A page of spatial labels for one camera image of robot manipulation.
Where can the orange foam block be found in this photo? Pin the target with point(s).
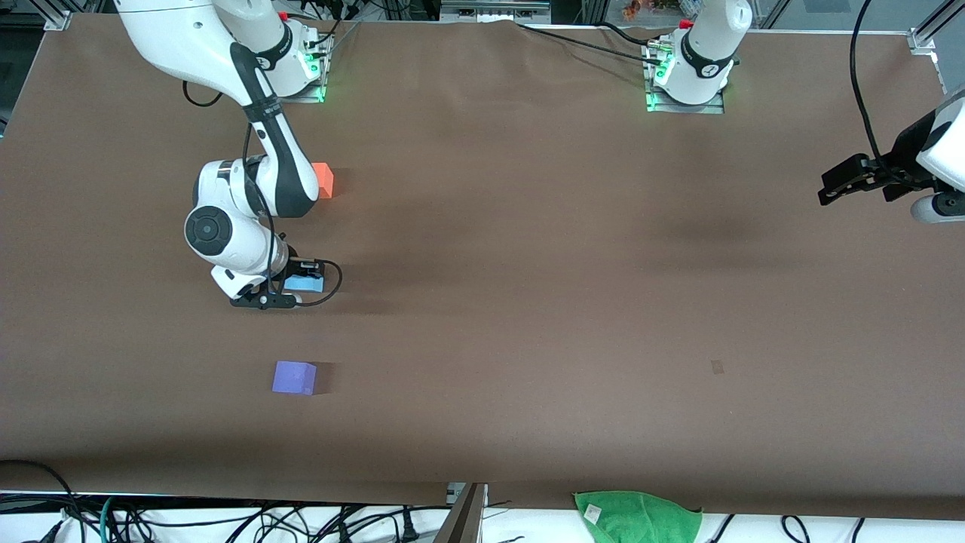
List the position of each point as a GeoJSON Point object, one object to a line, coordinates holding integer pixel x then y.
{"type": "Point", "coordinates": [324, 181]}

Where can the purple foam block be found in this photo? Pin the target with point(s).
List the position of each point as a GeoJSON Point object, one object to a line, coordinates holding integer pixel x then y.
{"type": "Point", "coordinates": [292, 377]}

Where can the metal corner bracket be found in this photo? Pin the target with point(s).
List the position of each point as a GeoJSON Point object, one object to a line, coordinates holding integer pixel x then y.
{"type": "Point", "coordinates": [59, 20]}
{"type": "Point", "coordinates": [923, 40]}

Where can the aluminium profile bar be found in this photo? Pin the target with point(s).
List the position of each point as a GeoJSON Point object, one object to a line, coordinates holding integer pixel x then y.
{"type": "Point", "coordinates": [464, 520]}

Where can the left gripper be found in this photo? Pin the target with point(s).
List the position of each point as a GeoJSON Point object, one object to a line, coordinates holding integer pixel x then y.
{"type": "Point", "coordinates": [903, 156]}

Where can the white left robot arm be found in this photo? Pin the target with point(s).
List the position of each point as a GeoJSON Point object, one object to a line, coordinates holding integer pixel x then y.
{"type": "Point", "coordinates": [705, 60]}

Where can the green cloth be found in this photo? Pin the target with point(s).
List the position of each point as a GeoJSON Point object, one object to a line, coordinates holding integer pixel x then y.
{"type": "Point", "coordinates": [641, 520]}

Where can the black power plug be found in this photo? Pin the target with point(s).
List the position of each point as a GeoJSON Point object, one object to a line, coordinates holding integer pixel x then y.
{"type": "Point", "coordinates": [408, 528]}

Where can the blue foam block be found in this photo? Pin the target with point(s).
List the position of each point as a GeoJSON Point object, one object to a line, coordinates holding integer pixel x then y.
{"type": "Point", "coordinates": [305, 285]}

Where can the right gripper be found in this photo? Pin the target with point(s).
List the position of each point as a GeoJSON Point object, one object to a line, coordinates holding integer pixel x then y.
{"type": "Point", "coordinates": [295, 265]}

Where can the metal frame rail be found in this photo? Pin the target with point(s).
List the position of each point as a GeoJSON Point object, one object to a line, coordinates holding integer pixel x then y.
{"type": "Point", "coordinates": [494, 9]}

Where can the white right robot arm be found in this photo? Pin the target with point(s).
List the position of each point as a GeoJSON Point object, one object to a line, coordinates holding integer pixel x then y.
{"type": "Point", "coordinates": [226, 234]}

